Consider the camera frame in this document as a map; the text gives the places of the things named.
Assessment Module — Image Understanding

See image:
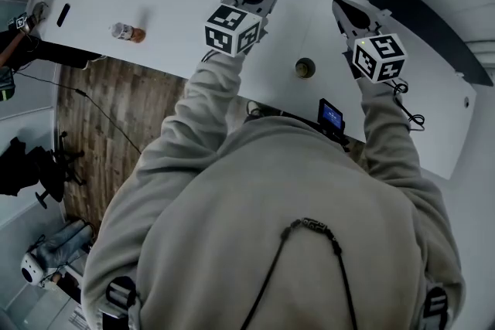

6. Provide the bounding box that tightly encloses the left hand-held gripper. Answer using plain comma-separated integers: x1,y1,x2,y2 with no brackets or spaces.
203,0,284,58

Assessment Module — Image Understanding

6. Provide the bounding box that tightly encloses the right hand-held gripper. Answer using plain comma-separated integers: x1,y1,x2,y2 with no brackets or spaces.
332,0,409,84

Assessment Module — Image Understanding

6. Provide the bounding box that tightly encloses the person's left forearm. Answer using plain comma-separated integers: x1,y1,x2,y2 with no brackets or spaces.
160,49,248,155

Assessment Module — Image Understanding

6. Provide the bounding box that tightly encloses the person's right forearm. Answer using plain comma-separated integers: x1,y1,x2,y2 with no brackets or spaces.
355,79,426,186

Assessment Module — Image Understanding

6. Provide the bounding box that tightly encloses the dark grey desk partition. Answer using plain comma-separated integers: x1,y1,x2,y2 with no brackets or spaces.
369,0,495,88

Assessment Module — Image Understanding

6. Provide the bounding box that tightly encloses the chest-mounted small monitor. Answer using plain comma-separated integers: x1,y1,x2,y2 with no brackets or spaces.
317,98,351,152

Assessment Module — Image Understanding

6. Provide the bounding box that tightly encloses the orange drink bottle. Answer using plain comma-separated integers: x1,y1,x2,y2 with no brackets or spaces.
111,22,147,45

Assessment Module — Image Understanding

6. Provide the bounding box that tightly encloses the operator in white coat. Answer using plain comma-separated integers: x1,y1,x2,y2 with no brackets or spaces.
80,115,467,330

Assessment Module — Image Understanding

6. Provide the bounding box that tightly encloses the brown pouch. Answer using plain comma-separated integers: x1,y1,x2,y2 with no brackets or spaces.
31,2,48,25

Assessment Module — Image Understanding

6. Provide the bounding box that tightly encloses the black office chair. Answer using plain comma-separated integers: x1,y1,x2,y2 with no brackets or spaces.
34,130,85,210

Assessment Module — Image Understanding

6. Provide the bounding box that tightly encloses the black coat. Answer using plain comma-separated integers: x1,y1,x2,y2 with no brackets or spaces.
0,135,47,197

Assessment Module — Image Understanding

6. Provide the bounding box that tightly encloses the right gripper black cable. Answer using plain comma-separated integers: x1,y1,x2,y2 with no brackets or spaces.
386,77,426,132

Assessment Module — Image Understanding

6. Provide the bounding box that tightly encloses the black floor cable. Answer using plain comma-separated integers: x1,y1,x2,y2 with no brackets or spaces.
15,71,143,156

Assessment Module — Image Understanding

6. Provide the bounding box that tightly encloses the black beaded neck lanyard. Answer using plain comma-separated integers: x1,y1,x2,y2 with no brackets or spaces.
239,217,359,330

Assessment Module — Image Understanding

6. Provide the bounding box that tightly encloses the grey backpack strap buckle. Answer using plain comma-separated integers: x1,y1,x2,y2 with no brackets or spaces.
423,285,449,330
104,276,137,320

